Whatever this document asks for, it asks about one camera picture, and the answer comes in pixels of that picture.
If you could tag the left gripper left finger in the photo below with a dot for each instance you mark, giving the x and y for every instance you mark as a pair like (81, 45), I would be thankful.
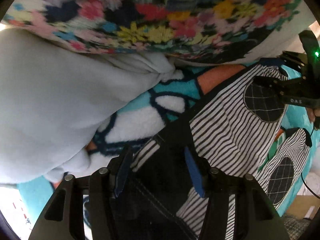
(105, 185)

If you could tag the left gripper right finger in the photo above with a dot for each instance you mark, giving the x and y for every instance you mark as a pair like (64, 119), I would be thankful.
(212, 184)

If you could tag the striped navy kids pants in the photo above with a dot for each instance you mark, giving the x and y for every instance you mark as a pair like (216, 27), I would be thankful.
(233, 127)

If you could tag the person's right hand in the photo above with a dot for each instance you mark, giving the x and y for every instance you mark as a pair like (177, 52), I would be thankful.
(313, 115)

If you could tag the turquoise star cartoon blanket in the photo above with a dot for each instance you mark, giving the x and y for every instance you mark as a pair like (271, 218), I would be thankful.
(66, 215)

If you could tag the light blue pillow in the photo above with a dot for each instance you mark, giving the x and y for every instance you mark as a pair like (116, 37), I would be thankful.
(54, 100)

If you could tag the floral butterfly cream pillow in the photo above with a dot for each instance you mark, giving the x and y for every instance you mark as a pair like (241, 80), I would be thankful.
(199, 31)

